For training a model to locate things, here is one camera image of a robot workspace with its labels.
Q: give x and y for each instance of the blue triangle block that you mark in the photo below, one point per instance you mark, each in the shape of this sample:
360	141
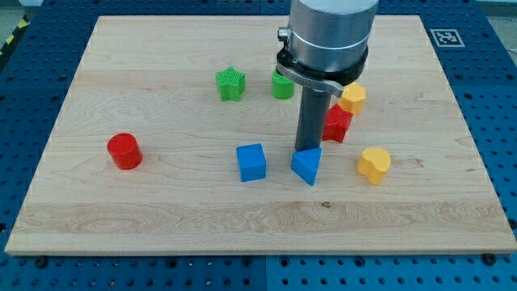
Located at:
305	164

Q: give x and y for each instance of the yellow heart block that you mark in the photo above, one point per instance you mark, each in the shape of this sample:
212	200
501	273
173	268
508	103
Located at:
374	163

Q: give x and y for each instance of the wooden board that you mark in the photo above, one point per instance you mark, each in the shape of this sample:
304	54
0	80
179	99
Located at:
155	78

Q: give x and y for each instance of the green star block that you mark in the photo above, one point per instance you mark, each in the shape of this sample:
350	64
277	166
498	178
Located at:
230	84

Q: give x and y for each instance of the red cylinder block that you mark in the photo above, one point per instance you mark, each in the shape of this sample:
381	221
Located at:
124	151

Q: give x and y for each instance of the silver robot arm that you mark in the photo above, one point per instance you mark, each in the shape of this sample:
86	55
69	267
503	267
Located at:
328	35

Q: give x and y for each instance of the blue cube block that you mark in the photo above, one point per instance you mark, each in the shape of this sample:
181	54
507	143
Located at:
251	161

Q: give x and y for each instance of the green rounded block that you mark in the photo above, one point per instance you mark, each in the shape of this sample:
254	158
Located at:
281	87

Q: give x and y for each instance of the red star block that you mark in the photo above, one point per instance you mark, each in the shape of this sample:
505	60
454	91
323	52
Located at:
337	124

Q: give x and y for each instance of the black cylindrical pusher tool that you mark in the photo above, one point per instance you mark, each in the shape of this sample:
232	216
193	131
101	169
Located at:
312	118

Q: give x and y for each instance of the white fiducial marker tag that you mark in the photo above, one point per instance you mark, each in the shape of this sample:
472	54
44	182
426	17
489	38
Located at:
447	38

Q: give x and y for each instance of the yellow hexagon block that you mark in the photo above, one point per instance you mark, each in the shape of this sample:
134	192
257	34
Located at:
353	98

